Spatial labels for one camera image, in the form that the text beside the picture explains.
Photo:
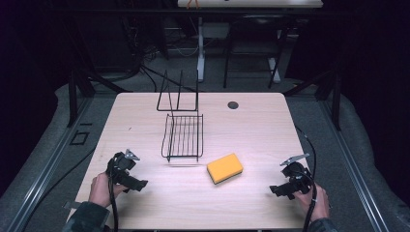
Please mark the white background desk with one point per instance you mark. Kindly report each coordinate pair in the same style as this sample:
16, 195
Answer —
251, 3

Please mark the person's right hand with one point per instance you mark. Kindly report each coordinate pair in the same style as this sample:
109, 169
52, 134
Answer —
317, 203

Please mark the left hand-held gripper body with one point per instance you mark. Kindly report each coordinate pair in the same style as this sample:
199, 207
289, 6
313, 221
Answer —
121, 165

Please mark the person's left hand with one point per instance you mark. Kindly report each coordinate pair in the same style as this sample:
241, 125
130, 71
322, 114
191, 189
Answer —
101, 190

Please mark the aluminium floor rail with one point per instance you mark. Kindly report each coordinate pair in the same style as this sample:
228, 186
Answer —
48, 161
351, 161

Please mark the black metal frame stand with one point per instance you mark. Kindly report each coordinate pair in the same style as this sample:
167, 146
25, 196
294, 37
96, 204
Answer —
79, 93
333, 96

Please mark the yellow sponge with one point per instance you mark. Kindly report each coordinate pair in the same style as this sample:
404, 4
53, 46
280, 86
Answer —
224, 168

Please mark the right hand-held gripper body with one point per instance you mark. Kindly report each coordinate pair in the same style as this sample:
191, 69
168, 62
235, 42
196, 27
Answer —
298, 175

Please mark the dark round table grommet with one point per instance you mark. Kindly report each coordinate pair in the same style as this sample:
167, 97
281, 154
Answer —
232, 105

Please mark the black metal chair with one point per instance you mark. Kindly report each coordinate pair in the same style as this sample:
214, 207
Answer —
257, 35

